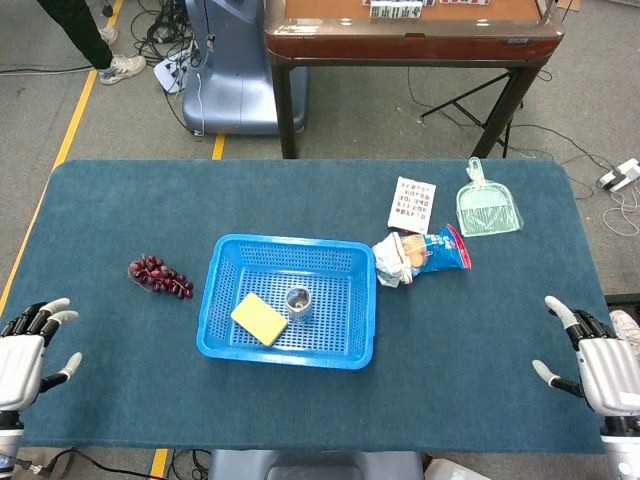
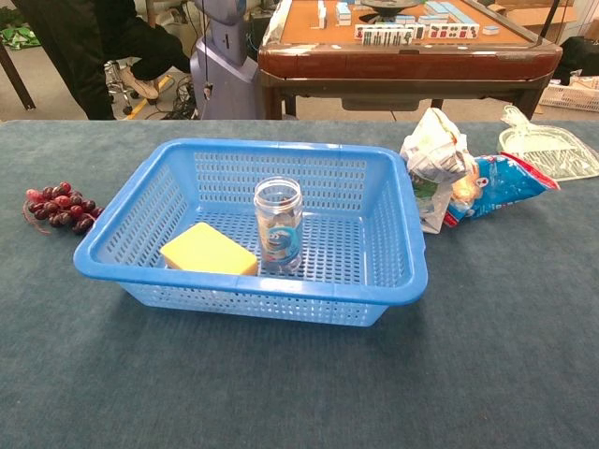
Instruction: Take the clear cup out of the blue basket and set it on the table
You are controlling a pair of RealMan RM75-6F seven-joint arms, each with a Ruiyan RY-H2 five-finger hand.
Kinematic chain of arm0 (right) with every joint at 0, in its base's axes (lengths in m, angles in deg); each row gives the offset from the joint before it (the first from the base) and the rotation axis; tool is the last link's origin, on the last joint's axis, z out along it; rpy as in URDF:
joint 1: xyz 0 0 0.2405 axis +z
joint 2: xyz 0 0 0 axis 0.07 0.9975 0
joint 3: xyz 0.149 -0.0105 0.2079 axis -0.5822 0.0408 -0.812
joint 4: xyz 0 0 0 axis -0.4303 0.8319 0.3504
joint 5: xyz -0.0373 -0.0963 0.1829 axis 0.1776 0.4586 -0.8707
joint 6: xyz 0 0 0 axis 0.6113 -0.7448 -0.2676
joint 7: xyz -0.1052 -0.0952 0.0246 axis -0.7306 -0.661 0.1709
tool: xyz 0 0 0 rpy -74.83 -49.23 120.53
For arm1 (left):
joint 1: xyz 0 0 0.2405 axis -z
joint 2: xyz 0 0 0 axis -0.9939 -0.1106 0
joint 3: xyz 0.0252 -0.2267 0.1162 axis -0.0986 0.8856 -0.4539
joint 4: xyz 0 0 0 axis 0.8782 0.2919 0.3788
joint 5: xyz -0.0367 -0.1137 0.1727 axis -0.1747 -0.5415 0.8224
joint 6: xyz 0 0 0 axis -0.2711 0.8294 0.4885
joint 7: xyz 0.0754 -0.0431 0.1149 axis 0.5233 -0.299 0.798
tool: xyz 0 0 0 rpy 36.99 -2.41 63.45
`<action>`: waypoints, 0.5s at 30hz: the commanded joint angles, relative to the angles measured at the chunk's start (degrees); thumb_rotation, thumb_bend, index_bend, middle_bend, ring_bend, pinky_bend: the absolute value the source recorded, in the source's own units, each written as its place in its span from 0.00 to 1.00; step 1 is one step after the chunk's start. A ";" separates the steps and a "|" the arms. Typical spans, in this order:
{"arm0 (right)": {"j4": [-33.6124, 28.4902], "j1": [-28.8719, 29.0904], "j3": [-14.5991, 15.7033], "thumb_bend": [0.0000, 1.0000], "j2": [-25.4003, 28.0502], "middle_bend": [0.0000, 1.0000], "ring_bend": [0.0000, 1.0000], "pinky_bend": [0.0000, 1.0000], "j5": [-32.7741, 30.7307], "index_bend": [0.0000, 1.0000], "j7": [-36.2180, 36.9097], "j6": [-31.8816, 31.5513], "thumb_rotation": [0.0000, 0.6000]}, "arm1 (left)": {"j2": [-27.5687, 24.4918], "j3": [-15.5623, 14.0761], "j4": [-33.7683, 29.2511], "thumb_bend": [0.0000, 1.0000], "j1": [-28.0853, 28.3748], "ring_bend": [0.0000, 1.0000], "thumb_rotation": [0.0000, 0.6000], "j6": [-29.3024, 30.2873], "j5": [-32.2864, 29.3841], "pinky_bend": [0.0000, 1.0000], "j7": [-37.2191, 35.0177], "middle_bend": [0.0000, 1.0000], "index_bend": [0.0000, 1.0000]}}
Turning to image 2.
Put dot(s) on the clear plastic jar blue label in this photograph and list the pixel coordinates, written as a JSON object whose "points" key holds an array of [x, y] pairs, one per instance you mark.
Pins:
{"points": [[278, 234]]}

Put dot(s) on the blue perforated plastic basket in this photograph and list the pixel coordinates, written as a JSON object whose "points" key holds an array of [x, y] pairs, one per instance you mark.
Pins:
{"points": [[299, 154]]}

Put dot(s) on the yellow sponge block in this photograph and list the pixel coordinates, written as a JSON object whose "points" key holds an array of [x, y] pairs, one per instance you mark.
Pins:
{"points": [[206, 248]]}

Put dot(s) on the crumpled white snack bag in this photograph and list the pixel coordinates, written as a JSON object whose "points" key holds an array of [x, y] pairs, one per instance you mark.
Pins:
{"points": [[435, 159]]}

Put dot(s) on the brown mahjong table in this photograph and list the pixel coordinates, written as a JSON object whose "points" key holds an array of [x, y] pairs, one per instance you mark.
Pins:
{"points": [[402, 61]]}

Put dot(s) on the blue snack bag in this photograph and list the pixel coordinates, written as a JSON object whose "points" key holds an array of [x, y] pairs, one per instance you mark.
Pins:
{"points": [[501, 182]]}

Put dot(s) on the blue white mahjong tile stack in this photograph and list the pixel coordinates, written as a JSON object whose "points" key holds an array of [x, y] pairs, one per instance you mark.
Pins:
{"points": [[343, 13]]}

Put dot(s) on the row of standing mahjong tiles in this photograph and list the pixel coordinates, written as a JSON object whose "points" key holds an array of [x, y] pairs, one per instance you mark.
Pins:
{"points": [[416, 33]]}

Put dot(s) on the chrome office chair base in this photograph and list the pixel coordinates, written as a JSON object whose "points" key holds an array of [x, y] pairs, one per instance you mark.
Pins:
{"points": [[119, 86]]}

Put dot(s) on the black round table centre dial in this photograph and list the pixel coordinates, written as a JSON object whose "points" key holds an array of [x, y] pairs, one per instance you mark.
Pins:
{"points": [[390, 4]]}

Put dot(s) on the red plastic grape bunch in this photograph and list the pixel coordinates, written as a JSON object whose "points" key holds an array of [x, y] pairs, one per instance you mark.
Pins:
{"points": [[61, 206]]}

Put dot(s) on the single blue mahjong tile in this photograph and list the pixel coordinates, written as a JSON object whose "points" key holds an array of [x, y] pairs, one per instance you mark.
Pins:
{"points": [[490, 30]]}

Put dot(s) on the person in black clothes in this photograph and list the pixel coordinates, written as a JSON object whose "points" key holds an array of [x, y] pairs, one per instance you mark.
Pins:
{"points": [[89, 42]]}

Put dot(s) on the white perforated crate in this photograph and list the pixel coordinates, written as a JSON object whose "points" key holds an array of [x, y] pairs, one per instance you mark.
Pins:
{"points": [[568, 96]]}

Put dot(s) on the dark wooden table leg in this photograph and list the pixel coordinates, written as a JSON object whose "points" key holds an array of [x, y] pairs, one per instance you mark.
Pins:
{"points": [[14, 79]]}

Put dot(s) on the green patterned bag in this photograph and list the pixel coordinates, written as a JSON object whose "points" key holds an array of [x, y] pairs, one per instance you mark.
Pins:
{"points": [[18, 36]]}

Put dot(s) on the lavender robot pedestal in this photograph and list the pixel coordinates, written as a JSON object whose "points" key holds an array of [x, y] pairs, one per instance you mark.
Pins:
{"points": [[224, 70]]}

